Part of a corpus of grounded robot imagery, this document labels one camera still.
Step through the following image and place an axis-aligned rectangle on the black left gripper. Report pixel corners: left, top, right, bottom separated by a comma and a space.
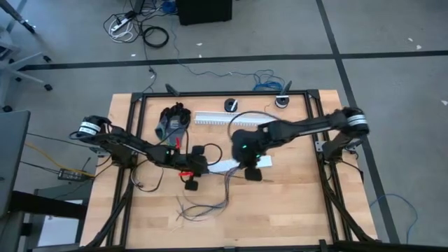
177, 144, 211, 192

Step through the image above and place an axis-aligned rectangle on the long black zip tie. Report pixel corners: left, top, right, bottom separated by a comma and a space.
209, 170, 275, 183

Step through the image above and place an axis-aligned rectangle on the green wire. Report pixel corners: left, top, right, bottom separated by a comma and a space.
176, 166, 243, 222

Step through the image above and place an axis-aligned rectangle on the purple wire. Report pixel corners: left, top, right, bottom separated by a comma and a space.
176, 166, 243, 222

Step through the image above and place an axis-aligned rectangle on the white slotted cable duct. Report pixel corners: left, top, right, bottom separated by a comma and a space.
194, 111, 278, 128

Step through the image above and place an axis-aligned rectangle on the black cabinet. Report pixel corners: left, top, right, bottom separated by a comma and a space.
175, 0, 233, 27

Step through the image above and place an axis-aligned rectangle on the white power strip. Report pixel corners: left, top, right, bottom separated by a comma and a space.
109, 15, 132, 34

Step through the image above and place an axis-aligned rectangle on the grey desk panel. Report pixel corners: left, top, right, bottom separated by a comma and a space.
0, 110, 32, 218

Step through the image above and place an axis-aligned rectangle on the grey office chair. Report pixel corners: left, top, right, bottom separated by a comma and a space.
0, 0, 54, 113

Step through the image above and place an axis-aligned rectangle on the white flat duct cover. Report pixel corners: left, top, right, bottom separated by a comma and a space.
207, 155, 274, 174

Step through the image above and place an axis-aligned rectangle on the black left camera cable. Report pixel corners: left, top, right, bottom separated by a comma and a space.
202, 142, 223, 167

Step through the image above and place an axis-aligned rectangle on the black camera cable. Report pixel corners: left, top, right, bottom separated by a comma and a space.
227, 110, 281, 141
202, 142, 223, 167

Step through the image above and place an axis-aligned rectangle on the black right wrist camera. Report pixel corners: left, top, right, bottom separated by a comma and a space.
230, 129, 260, 169

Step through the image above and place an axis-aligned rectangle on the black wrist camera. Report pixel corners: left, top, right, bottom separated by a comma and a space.
230, 129, 260, 169
153, 145, 180, 165

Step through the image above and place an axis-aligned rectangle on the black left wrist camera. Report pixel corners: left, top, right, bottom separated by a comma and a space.
153, 145, 180, 165

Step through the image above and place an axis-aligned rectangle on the black right camera cable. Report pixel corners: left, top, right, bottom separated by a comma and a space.
227, 110, 281, 141

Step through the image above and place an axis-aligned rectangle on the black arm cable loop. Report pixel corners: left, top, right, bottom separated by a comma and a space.
129, 159, 165, 193

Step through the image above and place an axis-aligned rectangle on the black aluminium table frame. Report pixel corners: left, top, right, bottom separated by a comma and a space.
82, 89, 382, 252

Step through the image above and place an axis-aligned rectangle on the blue ethernet cable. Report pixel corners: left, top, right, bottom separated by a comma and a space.
252, 69, 286, 92

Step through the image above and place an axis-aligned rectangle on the thin blue cable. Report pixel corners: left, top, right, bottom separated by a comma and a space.
369, 192, 419, 244

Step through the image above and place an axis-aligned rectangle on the coiled black cable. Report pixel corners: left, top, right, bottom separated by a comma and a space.
142, 25, 170, 49

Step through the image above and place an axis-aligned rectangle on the white cable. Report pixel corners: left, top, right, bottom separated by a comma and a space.
110, 24, 136, 44

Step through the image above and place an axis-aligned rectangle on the yellow cable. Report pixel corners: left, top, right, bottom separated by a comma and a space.
23, 141, 96, 178

